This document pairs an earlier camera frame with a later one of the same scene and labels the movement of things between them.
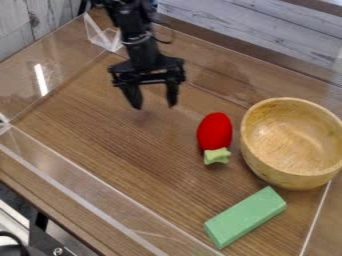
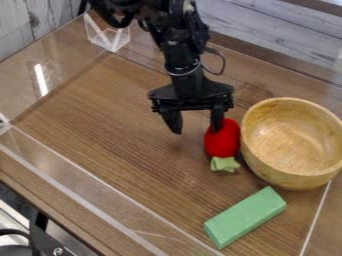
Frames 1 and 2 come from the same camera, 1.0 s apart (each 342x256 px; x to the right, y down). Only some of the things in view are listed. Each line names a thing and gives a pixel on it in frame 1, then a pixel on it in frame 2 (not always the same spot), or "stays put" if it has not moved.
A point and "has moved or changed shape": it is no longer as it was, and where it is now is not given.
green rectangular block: x=228 y=225 stays put
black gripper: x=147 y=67 to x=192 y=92
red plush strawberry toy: x=215 y=134 has moved or changed shape
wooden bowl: x=291 y=143 stays put
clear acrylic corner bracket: x=107 y=38 stays put
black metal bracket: x=43 y=245 stays put
